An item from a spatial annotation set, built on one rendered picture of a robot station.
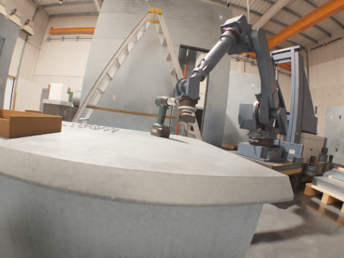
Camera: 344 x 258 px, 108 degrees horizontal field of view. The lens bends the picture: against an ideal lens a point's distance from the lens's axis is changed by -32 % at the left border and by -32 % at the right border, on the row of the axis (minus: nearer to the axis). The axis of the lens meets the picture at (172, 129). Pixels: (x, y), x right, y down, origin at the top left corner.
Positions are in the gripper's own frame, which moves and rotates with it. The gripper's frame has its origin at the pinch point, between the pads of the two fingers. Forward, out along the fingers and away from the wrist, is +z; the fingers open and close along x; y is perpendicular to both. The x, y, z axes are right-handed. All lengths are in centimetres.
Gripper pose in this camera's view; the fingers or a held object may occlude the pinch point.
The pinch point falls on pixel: (184, 133)
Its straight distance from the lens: 132.9
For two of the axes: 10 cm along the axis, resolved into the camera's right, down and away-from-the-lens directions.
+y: 1.7, -1.2, -9.8
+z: -1.0, 9.9, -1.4
